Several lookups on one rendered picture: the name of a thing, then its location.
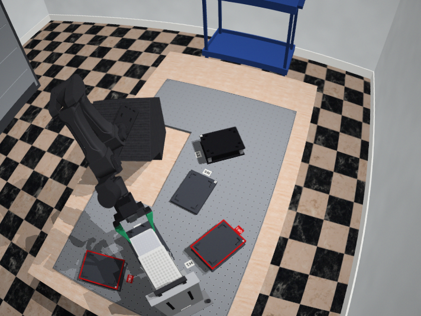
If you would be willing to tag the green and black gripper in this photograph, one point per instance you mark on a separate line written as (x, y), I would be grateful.
(140, 212)

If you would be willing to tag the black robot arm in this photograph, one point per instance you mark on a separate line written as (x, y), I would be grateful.
(100, 141)

